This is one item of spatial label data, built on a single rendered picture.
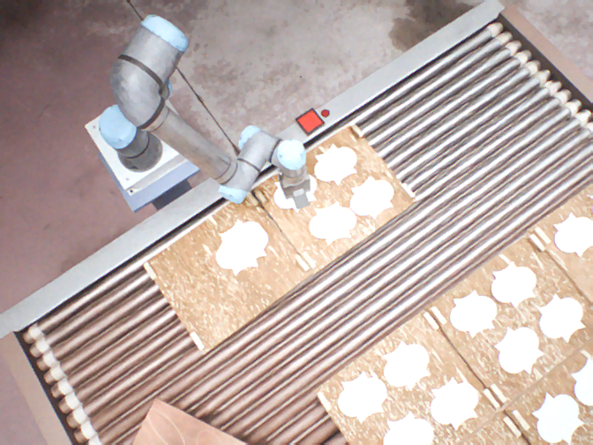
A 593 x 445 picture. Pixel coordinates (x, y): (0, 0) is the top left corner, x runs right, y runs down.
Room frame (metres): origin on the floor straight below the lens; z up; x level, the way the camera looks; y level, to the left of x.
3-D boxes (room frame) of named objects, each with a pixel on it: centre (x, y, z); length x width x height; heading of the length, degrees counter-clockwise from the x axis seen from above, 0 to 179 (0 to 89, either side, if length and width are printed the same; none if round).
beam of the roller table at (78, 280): (0.79, 0.06, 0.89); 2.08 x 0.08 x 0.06; 119
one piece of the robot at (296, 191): (0.61, -0.01, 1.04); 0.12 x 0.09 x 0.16; 14
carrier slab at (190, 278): (0.40, 0.23, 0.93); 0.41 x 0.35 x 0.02; 121
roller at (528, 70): (0.55, -0.07, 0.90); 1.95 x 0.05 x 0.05; 119
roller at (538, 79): (0.51, -0.09, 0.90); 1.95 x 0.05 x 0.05; 119
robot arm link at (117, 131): (0.83, 0.50, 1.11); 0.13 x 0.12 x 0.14; 145
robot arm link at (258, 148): (0.67, 0.08, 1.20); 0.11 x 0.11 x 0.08; 55
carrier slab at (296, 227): (0.60, -0.13, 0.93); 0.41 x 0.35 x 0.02; 119
